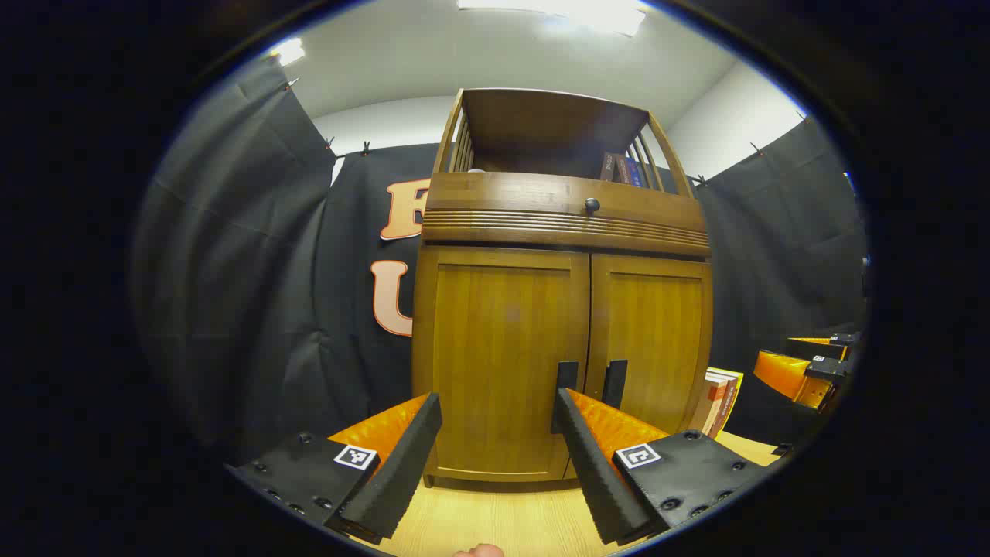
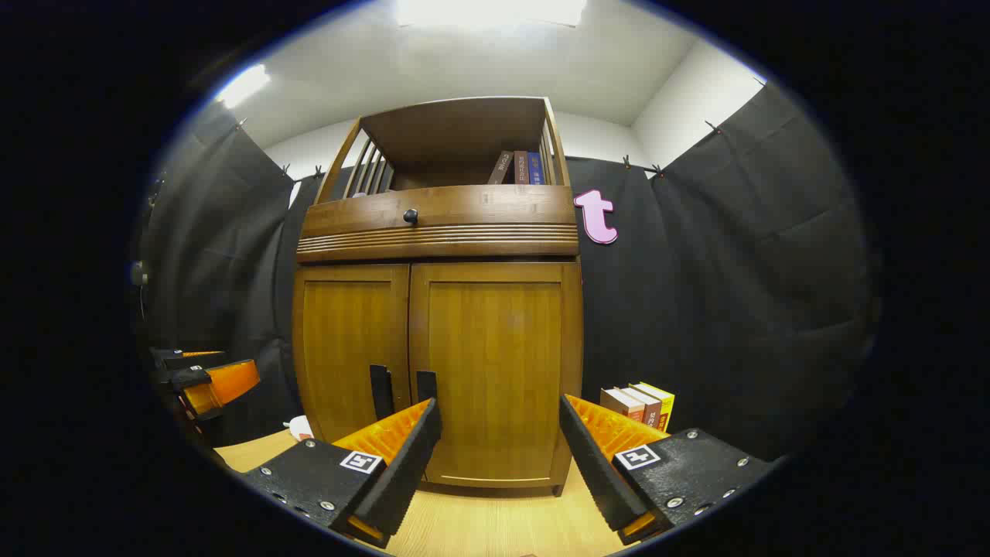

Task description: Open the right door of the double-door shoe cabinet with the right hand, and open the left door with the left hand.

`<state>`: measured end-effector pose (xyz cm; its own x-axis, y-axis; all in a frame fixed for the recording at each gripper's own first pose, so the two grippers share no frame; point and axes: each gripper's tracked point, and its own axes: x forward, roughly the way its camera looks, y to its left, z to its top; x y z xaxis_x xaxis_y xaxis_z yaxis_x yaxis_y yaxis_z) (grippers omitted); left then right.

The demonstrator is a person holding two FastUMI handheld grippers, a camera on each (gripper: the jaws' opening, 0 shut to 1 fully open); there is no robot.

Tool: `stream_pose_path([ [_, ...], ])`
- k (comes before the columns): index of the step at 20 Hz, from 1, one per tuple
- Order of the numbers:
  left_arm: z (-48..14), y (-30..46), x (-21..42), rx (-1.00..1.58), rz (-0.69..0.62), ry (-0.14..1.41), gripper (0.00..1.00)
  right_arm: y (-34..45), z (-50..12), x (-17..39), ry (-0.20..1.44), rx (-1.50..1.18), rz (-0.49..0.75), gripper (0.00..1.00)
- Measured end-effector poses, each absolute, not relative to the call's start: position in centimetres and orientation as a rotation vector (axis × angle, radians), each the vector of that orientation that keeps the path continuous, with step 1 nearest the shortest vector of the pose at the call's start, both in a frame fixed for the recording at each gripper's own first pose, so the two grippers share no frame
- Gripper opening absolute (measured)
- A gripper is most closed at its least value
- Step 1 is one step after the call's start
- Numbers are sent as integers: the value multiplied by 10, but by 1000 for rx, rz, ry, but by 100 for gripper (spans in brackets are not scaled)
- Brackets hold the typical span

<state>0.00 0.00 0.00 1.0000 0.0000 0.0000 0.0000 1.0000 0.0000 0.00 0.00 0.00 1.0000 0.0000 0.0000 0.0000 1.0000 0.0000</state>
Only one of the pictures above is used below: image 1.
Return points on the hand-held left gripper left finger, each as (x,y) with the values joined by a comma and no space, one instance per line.
(402,472)

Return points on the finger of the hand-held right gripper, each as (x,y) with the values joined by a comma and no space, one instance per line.
(785,375)
(820,340)

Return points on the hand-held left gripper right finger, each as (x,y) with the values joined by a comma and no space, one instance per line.
(592,472)

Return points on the wooden shoe cabinet door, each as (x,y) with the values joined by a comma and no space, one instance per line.
(503,348)
(657,333)

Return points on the wooden double-door shoe cabinet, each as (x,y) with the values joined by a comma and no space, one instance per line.
(495,224)

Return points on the wooden cabinet drawer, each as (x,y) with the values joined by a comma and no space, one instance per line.
(503,209)

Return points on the white and orange book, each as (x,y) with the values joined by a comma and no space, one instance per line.
(708,402)

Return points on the black backdrop cloth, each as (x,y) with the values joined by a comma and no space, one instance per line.
(255,294)

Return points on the blue book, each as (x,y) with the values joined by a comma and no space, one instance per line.
(634,172)

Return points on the black drawer knob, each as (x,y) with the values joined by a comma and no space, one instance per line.
(592,206)

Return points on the dark brown book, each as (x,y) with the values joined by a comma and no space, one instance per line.
(612,166)

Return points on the large ceiling light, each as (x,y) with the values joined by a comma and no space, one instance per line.
(572,11)

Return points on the small ceiling light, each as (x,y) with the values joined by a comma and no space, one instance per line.
(290,52)

